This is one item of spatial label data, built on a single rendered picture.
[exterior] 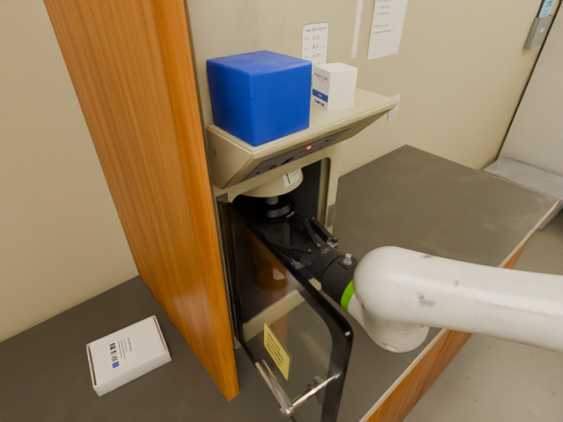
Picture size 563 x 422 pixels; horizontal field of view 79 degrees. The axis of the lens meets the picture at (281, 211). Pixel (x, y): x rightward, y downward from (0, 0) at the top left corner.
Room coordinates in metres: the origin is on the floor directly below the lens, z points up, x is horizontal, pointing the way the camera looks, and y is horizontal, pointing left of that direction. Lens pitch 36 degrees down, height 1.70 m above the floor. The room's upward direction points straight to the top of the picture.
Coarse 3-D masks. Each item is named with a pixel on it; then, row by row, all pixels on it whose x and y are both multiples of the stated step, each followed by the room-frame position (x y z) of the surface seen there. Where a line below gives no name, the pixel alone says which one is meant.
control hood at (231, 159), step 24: (360, 96) 0.61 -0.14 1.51; (384, 96) 0.61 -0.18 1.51; (312, 120) 0.49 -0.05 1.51; (336, 120) 0.49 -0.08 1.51; (360, 120) 0.53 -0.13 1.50; (216, 144) 0.45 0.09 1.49; (240, 144) 0.41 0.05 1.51; (264, 144) 0.41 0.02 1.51; (288, 144) 0.43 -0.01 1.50; (216, 168) 0.46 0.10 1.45; (240, 168) 0.41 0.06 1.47
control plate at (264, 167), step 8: (328, 136) 0.51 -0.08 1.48; (336, 136) 0.55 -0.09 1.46; (312, 144) 0.50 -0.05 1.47; (320, 144) 0.53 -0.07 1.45; (328, 144) 0.58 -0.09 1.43; (288, 152) 0.46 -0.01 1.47; (296, 152) 0.49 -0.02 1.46; (304, 152) 0.53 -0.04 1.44; (312, 152) 0.57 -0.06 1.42; (272, 160) 0.45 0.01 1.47; (280, 160) 0.47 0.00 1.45; (256, 168) 0.44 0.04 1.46; (264, 168) 0.47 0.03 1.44; (248, 176) 0.46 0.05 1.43
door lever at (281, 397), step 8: (264, 360) 0.29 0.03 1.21; (256, 368) 0.28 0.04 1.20; (264, 368) 0.27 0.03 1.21; (264, 376) 0.26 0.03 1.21; (272, 376) 0.26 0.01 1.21; (272, 384) 0.25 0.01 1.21; (280, 384) 0.25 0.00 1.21; (272, 392) 0.24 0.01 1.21; (280, 392) 0.24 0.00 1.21; (304, 392) 0.24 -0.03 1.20; (312, 392) 0.24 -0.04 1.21; (280, 400) 0.23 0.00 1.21; (288, 400) 0.23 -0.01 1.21; (296, 400) 0.23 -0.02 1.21; (304, 400) 0.23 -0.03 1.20; (288, 408) 0.22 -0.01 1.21; (296, 408) 0.22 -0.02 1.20; (288, 416) 0.21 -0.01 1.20
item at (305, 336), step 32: (256, 256) 0.37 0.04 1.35; (256, 288) 0.37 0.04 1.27; (288, 288) 0.30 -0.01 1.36; (256, 320) 0.38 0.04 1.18; (288, 320) 0.30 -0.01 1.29; (320, 320) 0.24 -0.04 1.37; (256, 352) 0.39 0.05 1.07; (288, 352) 0.30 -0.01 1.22; (320, 352) 0.24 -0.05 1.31; (288, 384) 0.29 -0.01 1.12; (320, 384) 0.23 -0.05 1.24; (320, 416) 0.23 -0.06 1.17
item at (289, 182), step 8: (288, 176) 0.61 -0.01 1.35; (296, 176) 0.63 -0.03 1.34; (264, 184) 0.59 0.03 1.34; (272, 184) 0.59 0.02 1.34; (280, 184) 0.59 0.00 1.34; (288, 184) 0.60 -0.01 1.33; (296, 184) 0.62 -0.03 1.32; (248, 192) 0.58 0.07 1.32; (256, 192) 0.58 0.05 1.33; (264, 192) 0.58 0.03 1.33; (272, 192) 0.58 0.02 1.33; (280, 192) 0.59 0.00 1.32
